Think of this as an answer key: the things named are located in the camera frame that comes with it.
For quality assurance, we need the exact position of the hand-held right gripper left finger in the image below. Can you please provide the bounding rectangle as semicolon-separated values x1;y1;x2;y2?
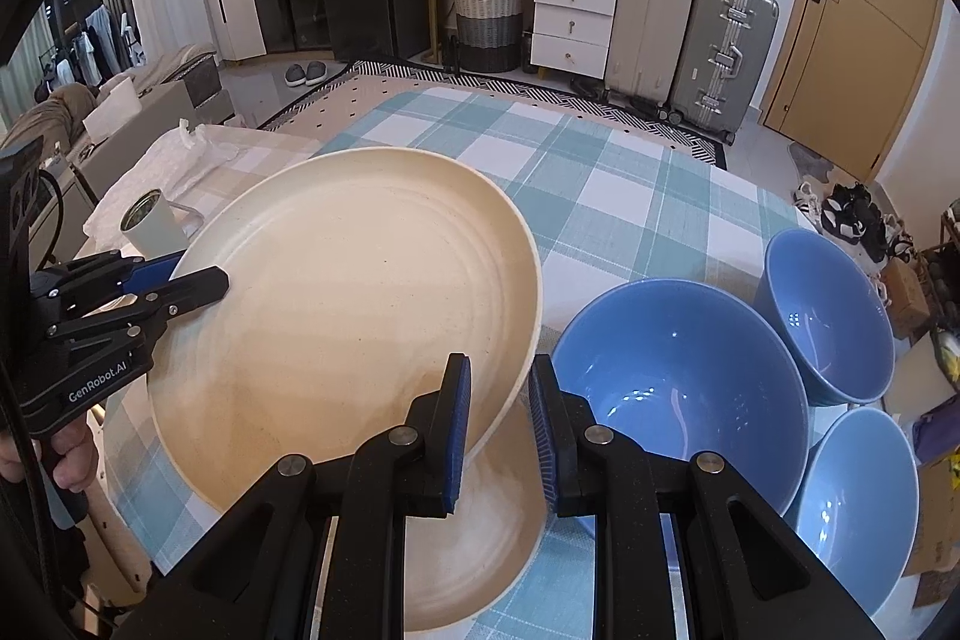
124;353;473;640

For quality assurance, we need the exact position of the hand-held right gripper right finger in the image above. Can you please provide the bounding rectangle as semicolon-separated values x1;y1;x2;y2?
527;361;886;640

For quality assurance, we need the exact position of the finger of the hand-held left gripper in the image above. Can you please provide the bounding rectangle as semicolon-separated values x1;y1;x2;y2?
105;248;190;298
112;266;230;341

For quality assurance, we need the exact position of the cream plate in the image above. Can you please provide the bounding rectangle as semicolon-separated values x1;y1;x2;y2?
146;147;542;512
401;411;552;633

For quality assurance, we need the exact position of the light blue bowl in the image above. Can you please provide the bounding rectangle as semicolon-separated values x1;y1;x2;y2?
786;407;921;620

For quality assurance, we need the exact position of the person's left hand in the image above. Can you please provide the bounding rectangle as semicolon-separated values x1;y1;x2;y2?
52;419;98;495

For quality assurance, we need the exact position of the white mug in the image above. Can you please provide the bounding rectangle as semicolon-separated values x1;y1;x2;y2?
120;188;203;259

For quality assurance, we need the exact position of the white plastic bag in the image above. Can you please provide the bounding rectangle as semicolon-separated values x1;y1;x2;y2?
82;119;323;236

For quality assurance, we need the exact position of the white tissue box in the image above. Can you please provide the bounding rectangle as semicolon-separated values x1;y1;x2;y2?
82;81;143;139

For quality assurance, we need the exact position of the beige sofa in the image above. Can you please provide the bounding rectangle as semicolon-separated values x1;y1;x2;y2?
0;44;226;199

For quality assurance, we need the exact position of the clothes rack with garments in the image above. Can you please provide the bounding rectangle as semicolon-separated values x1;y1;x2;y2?
37;2;143;94

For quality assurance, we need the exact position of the green checked tablecloth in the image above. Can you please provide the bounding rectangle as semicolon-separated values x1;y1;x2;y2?
101;89;818;640

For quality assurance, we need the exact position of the small brown cardboard box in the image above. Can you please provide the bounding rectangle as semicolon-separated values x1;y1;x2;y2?
877;261;927;341

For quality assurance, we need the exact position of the pile of black sneakers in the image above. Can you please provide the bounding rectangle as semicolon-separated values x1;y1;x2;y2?
820;182;916;266

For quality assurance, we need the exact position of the grey doormat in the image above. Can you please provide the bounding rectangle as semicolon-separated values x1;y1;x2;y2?
787;141;833;180

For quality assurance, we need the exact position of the purple bag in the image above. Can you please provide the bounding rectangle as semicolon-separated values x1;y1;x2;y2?
911;392;960;465

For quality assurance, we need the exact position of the green printed cardboard box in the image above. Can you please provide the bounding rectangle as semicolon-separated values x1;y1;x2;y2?
900;452;960;581

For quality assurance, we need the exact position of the woven laundry basket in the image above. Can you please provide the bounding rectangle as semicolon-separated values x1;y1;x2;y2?
451;0;524;73

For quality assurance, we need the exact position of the white vanity desk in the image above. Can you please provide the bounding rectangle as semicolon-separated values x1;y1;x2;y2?
406;0;620;79

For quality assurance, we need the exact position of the silver suitcase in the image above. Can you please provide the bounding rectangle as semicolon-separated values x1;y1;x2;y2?
667;0;779;145

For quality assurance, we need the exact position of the beige suitcase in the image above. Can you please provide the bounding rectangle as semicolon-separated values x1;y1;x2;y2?
604;0;700;105

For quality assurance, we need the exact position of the wooden door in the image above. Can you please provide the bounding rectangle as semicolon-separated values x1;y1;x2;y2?
761;0;942;185

